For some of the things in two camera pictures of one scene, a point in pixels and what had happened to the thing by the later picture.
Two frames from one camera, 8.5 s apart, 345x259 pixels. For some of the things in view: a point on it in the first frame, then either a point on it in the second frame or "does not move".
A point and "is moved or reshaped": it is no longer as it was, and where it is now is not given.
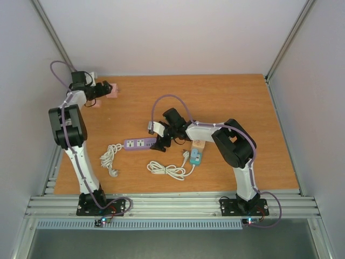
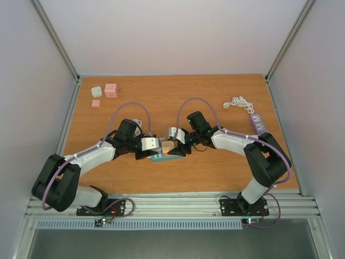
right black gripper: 161,143 → 182,150
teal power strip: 196,160 → 161,158
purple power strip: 139,144 is moved or reshaped
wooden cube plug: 199,144 → 167,145
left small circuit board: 98,223 does not move
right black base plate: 229,207 does not move
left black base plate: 90,208 does not move
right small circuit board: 250,220 does not move
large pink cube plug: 114,93 does not move
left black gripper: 102,91 → 145,154
